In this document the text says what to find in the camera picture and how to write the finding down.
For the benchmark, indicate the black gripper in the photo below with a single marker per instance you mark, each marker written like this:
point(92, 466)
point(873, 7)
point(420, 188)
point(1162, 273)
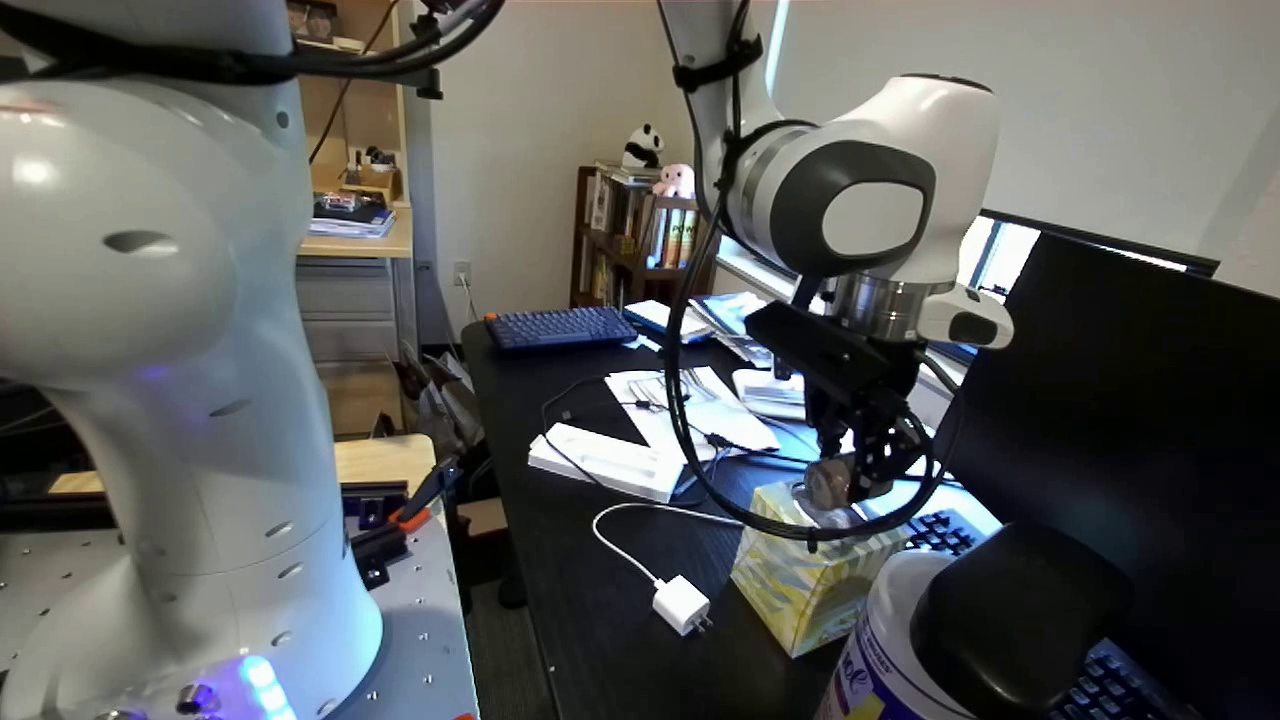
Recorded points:
point(855, 388)

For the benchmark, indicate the small grey object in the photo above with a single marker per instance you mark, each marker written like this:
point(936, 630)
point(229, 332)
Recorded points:
point(830, 482)

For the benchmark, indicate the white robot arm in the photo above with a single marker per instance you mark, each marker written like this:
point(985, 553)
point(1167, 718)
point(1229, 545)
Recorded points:
point(152, 198)

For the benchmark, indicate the yellow-green tissue box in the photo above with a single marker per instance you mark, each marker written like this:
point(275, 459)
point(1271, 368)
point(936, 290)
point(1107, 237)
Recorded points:
point(811, 597)

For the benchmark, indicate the white paper booklet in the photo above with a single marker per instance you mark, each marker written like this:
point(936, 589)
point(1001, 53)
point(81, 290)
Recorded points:
point(708, 405)

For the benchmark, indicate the disinfecting wipes canister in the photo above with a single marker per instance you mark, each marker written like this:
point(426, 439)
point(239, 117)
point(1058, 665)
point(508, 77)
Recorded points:
point(879, 672)

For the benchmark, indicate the white power adapter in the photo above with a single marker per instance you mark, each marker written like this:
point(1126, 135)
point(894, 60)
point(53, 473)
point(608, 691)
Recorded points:
point(680, 606)

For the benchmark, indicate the black computer monitor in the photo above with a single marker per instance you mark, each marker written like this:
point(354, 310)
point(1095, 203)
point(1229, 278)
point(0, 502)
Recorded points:
point(1138, 412)

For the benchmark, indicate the wooden bookshelf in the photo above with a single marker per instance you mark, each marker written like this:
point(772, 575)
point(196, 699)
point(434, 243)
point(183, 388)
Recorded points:
point(628, 243)

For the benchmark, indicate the blue keyboard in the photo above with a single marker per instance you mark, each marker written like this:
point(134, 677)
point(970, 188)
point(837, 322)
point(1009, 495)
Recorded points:
point(562, 331)

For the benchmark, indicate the black keyboard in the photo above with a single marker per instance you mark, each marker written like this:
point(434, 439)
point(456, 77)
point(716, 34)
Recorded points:
point(1016, 621)

